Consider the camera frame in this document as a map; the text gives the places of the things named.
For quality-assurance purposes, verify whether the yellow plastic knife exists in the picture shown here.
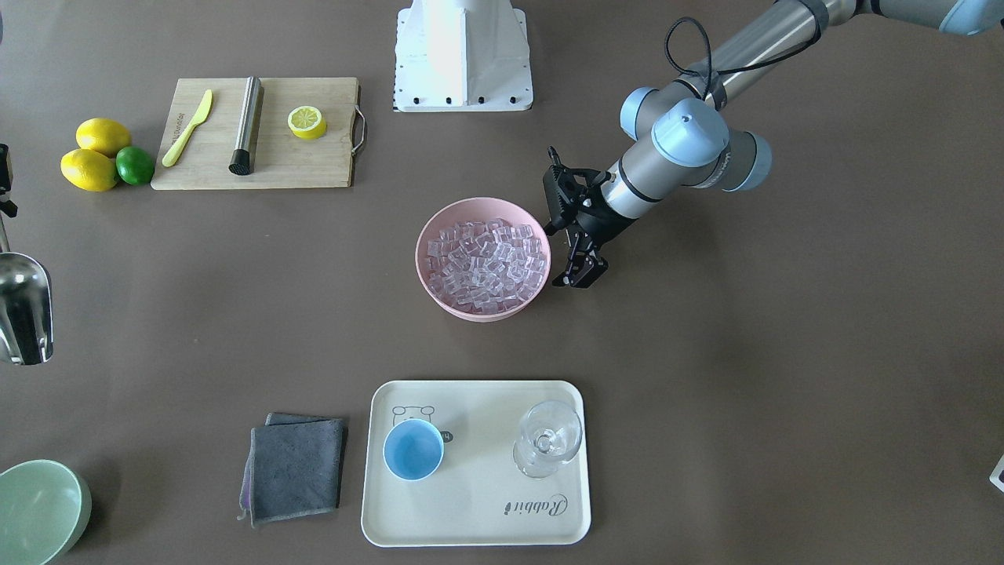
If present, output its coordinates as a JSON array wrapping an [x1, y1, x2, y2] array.
[[161, 89, 214, 168]]

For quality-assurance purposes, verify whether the grey folded cloth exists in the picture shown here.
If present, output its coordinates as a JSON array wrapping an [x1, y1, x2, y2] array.
[[238, 412, 348, 528]]

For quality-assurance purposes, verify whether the upper yellow lemon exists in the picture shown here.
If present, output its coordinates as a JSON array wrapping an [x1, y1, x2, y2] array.
[[75, 118, 132, 159]]

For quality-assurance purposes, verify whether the yellow lemon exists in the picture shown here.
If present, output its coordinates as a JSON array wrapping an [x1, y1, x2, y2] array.
[[60, 149, 119, 192], [75, 118, 132, 159]]

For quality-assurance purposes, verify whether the steel muddler black tip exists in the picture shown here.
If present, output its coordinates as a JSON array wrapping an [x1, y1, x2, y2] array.
[[228, 76, 264, 176]]

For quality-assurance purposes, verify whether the cream rabbit serving tray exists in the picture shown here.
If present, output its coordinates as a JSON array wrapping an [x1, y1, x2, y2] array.
[[361, 380, 591, 547]]

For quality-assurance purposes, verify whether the half lemon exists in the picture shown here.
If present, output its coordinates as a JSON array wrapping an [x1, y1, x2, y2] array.
[[287, 106, 327, 140]]

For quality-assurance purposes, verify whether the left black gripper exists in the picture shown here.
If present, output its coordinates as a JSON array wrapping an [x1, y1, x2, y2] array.
[[543, 146, 635, 289]]

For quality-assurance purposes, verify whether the lower yellow lemon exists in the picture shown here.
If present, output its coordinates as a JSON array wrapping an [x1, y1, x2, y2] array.
[[60, 149, 119, 192]]

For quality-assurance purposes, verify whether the pink bowl of ice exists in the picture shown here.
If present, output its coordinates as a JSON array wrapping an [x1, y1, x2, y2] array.
[[415, 197, 551, 323]]

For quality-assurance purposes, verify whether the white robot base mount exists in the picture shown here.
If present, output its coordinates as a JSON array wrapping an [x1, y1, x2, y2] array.
[[392, 1, 534, 112]]

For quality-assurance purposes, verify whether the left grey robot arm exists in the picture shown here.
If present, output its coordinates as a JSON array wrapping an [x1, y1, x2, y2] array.
[[543, 1, 1003, 287]]

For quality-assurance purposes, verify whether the light blue plastic cup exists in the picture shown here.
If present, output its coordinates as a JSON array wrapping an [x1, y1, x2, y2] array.
[[381, 418, 445, 480]]

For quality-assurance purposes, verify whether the stainless steel ice scoop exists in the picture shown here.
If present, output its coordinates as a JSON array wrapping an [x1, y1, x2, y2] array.
[[1, 226, 54, 366]]

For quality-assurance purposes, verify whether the clear wine glass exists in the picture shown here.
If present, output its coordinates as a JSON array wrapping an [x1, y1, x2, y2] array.
[[513, 400, 584, 479]]

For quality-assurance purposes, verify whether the bamboo cutting board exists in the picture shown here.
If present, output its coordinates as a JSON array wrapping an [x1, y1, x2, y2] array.
[[151, 76, 363, 191]]

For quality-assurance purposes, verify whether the green lime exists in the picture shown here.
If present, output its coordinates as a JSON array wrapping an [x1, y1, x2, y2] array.
[[115, 146, 155, 186]]

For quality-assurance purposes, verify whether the pale green bowl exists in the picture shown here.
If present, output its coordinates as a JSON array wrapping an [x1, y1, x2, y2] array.
[[1, 459, 91, 564]]

